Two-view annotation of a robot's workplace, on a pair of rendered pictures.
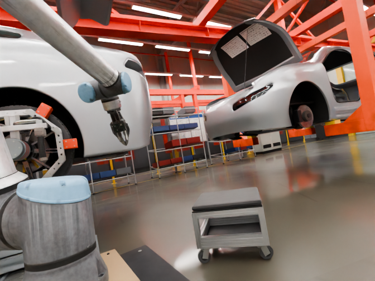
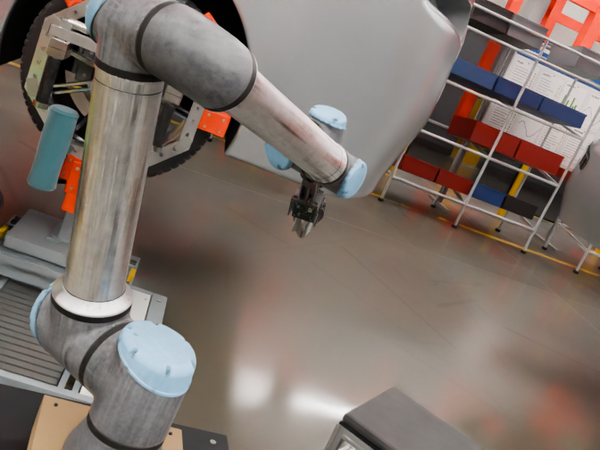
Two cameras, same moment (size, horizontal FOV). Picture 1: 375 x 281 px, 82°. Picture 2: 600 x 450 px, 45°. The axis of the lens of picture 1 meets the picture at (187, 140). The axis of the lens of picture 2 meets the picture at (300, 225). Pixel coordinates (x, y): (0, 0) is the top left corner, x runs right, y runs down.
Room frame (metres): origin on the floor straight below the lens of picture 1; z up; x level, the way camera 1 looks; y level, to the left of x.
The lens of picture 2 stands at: (-0.57, -0.08, 1.28)
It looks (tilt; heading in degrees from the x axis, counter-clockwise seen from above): 15 degrees down; 14
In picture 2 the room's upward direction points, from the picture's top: 24 degrees clockwise
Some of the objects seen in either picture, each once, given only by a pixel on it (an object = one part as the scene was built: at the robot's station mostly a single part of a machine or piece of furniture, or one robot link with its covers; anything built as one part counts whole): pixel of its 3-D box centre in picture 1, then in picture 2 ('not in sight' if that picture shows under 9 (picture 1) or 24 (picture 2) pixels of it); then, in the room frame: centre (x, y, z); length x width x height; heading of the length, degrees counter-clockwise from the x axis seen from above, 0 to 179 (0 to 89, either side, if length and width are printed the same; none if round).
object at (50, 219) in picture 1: (55, 212); (142, 379); (0.54, 0.35, 0.57); 0.17 x 0.15 x 0.18; 75
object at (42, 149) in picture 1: (41, 147); (162, 125); (1.32, 0.88, 0.83); 0.04 x 0.04 x 0.16
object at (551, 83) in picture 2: (190, 139); (535, 144); (7.54, -0.10, 0.98); 1.50 x 0.50 x 1.95; 122
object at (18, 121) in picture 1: (27, 119); not in sight; (1.39, 1.00, 1.03); 0.19 x 0.18 x 0.11; 26
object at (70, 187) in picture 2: not in sight; (87, 185); (1.49, 1.15, 0.48); 0.16 x 0.12 x 0.17; 26
